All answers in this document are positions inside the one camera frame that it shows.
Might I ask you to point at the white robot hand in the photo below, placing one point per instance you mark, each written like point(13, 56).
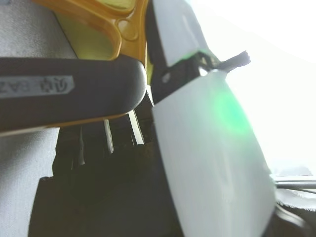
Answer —
point(209, 153)

